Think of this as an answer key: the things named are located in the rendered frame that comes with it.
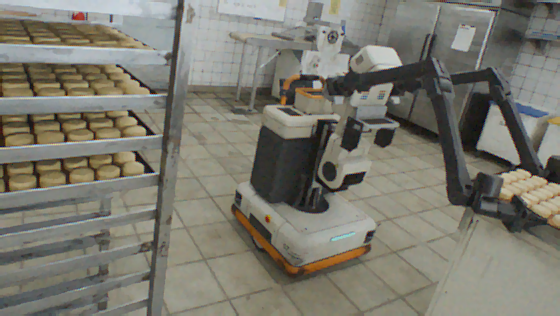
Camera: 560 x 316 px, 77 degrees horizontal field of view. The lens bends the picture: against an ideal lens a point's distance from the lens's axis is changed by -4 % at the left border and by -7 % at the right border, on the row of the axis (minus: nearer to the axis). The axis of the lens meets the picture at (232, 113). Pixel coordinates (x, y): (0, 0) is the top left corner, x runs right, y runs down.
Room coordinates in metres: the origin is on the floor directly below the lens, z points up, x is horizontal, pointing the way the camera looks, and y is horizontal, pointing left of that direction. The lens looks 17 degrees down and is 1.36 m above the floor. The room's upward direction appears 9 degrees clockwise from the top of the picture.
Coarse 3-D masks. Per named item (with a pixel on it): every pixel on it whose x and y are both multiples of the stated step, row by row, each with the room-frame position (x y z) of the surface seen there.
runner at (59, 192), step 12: (108, 180) 0.66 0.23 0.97; (120, 180) 0.68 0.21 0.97; (132, 180) 0.69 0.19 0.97; (144, 180) 0.71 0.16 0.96; (156, 180) 0.72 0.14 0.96; (12, 192) 0.56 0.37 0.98; (24, 192) 0.57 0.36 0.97; (36, 192) 0.58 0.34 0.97; (48, 192) 0.59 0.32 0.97; (60, 192) 0.61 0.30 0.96; (72, 192) 0.62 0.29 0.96; (84, 192) 0.63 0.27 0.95; (96, 192) 0.65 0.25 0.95; (0, 204) 0.55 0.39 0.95; (12, 204) 0.56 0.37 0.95; (24, 204) 0.57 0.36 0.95
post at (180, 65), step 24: (192, 0) 0.71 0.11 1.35; (192, 24) 0.72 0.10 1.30; (192, 48) 0.72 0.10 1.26; (168, 96) 0.72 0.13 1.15; (168, 120) 0.71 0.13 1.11; (168, 144) 0.70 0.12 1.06; (168, 168) 0.71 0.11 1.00; (168, 192) 0.71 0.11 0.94; (168, 216) 0.71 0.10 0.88; (168, 240) 0.72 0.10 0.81
